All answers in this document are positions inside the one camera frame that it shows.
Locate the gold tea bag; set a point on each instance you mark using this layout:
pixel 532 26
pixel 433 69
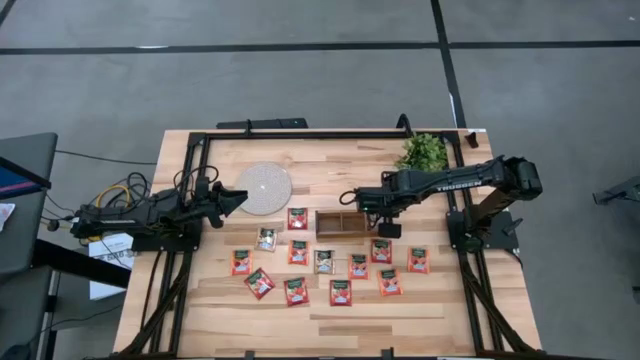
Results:
pixel 266 240
pixel 324 262

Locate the green plant in white pot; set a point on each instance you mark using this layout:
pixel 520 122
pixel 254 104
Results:
pixel 425 152

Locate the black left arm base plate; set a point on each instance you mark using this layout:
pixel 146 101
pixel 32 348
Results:
pixel 165 244

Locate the black rectangular bar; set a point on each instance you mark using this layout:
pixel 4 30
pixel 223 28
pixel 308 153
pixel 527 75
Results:
pixel 270 123

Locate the black desk beam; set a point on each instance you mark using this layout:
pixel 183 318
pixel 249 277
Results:
pixel 75 262

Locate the round woven placemat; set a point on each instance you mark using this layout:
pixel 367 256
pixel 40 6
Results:
pixel 267 187

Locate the white printed cardboard box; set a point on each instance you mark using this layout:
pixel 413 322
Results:
pixel 112 246

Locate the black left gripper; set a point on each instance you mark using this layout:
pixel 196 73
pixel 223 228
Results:
pixel 205 205

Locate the laptop with blue screen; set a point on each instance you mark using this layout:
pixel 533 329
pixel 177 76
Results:
pixel 15 182

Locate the black stand foot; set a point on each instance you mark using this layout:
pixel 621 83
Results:
pixel 620 192

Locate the red strawberry tea bag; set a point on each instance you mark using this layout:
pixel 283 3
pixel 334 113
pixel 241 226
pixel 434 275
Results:
pixel 381 251
pixel 259 283
pixel 296 292
pixel 340 293
pixel 297 220

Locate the grey side desk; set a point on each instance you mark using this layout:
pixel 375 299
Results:
pixel 30 150

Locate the orange peach tea bag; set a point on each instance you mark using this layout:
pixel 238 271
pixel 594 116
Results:
pixel 241 262
pixel 390 282
pixel 298 253
pixel 418 260
pixel 358 267

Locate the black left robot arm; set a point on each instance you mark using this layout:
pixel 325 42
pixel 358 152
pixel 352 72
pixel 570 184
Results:
pixel 135 215

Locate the white paper sheet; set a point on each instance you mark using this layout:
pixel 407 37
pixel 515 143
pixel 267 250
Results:
pixel 4 215

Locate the black power plug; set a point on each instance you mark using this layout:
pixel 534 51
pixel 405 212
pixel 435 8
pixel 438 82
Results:
pixel 52 225

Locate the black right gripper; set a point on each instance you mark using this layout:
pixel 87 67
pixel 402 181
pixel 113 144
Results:
pixel 378 217

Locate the small black bracket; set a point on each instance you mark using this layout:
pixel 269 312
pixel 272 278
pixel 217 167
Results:
pixel 471 141

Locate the wooden compartment tea box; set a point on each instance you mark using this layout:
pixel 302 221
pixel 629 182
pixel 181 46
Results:
pixel 330 224

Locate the black aluminium table frame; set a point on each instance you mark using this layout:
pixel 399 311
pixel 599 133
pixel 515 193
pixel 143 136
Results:
pixel 325 135

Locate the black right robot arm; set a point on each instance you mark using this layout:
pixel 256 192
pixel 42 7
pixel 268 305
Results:
pixel 450 184

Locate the black table edge clamp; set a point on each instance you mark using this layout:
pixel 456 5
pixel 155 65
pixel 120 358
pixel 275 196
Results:
pixel 249 355
pixel 387 354

